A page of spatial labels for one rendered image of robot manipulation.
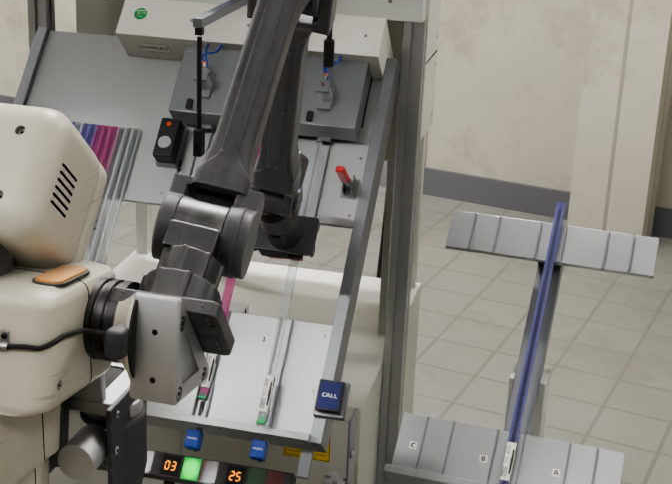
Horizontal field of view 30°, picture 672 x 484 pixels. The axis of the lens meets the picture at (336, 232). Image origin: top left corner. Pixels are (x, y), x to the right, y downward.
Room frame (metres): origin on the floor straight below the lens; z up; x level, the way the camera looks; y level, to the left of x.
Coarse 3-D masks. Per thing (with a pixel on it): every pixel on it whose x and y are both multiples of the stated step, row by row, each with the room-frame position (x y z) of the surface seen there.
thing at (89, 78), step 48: (48, 48) 2.35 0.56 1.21; (96, 48) 2.34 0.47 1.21; (48, 96) 2.28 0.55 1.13; (96, 96) 2.27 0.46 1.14; (144, 96) 2.25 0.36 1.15; (144, 144) 2.18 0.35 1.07; (192, 144) 2.17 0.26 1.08; (336, 144) 2.13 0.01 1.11; (144, 192) 2.12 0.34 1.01; (336, 192) 2.07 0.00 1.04
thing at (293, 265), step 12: (312, 156) 2.08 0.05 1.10; (312, 168) 2.06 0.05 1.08; (312, 180) 2.04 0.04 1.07; (312, 192) 2.04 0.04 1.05; (288, 276) 1.93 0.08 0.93; (288, 288) 1.91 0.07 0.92; (288, 300) 1.90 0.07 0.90; (288, 312) 1.89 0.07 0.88; (276, 324) 1.87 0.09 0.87; (276, 336) 1.86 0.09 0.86; (276, 348) 1.85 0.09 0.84; (276, 360) 1.83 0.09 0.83; (276, 372) 1.83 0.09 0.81; (264, 420) 1.77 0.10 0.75
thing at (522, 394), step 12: (564, 204) 1.97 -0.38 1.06; (552, 228) 1.94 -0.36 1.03; (552, 240) 1.93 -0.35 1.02; (552, 252) 1.91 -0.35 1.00; (552, 264) 1.89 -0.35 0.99; (540, 288) 1.86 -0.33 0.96; (540, 300) 1.85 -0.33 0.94; (540, 312) 1.83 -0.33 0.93; (540, 324) 1.82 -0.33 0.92; (528, 348) 1.79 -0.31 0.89; (528, 360) 1.77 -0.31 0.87; (528, 372) 1.76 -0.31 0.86; (528, 384) 1.74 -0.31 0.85; (516, 408) 1.72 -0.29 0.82; (516, 420) 1.70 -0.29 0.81; (516, 432) 1.69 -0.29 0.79; (504, 480) 1.63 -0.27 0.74
